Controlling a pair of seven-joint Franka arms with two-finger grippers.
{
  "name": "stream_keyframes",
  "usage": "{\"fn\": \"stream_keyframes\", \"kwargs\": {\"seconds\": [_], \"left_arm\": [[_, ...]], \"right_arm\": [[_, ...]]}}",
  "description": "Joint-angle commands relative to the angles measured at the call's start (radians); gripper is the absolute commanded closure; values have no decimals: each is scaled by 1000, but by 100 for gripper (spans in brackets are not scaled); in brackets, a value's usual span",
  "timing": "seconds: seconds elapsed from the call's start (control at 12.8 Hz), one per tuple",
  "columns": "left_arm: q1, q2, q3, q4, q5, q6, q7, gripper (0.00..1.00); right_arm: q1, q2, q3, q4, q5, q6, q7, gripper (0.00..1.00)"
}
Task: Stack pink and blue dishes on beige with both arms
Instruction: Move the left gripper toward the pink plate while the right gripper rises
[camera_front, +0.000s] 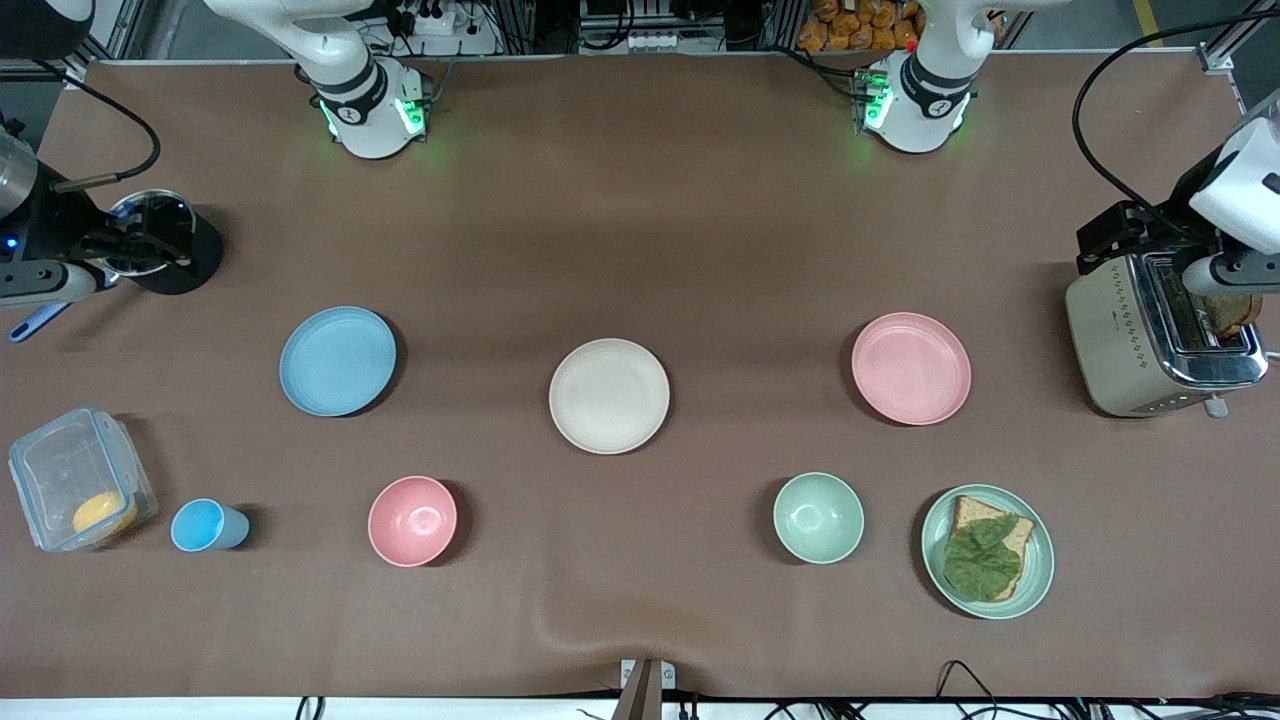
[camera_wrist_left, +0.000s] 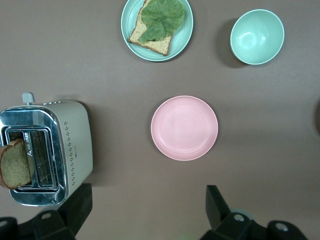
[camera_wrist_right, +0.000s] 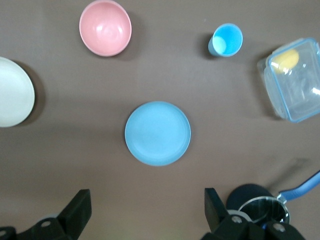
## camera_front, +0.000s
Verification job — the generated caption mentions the blue plate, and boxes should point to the blue plate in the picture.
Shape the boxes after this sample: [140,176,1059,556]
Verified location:
[279,306,398,417]

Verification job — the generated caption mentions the pink plate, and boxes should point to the pink plate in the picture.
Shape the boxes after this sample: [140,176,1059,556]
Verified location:
[852,312,973,426]

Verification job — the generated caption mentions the black pot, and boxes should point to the black pot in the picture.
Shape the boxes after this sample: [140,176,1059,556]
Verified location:
[105,190,224,295]

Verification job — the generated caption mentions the beige chrome toaster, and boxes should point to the beige chrome toaster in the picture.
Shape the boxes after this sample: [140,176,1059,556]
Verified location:
[1065,232,1269,419]

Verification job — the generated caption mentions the blue plastic spoon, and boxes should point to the blue plastic spoon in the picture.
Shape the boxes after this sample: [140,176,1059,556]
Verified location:
[8,203,143,344]

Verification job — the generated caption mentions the brown toast slice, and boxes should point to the brown toast slice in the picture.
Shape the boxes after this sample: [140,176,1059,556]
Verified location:
[1200,293,1264,339]

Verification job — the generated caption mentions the clear plastic container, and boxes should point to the clear plastic container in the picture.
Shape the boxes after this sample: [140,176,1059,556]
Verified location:
[8,406,159,553]

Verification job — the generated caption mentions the orange round food piece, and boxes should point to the orange round food piece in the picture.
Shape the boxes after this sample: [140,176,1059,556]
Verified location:
[72,492,139,537]

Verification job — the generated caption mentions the blue cup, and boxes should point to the blue cup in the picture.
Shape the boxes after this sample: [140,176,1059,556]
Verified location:
[170,498,251,553]

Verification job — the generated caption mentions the bread slice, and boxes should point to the bread slice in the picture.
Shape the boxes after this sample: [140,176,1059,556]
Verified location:
[945,495,1036,601]

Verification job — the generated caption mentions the green plate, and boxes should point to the green plate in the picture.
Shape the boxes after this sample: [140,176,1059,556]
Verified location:
[921,484,1056,621]

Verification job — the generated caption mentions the orange snack bags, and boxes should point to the orange snack bags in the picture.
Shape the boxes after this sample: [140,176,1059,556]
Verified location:
[800,0,923,53]

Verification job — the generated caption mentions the green lettuce leaf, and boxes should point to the green lettuce leaf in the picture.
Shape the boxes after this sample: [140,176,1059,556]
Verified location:
[943,515,1023,603]

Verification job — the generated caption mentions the white power strip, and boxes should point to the white power strip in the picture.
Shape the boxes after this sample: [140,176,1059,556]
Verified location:
[395,0,458,37]

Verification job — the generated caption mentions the pink bowl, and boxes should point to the pink bowl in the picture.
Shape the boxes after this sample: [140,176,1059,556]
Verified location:
[367,475,459,568]

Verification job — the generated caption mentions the green bowl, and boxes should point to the green bowl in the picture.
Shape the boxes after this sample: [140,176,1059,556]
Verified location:
[772,472,865,565]

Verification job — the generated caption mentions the brown table cover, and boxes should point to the brown table cover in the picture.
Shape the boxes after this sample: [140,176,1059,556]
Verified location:
[0,55,1280,701]

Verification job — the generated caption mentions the beige plate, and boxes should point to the beige plate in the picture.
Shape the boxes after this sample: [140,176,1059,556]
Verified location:
[548,338,671,455]

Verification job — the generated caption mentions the aluminium frame profile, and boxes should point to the aluminium frame profile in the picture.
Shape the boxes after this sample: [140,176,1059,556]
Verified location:
[1198,15,1280,73]

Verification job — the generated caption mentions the black looped cable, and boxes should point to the black looped cable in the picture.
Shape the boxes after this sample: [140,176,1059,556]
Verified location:
[935,660,1001,720]

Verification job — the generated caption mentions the metal table clamp bracket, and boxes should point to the metal table clamp bracket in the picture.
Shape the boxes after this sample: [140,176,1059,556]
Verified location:
[620,658,676,720]

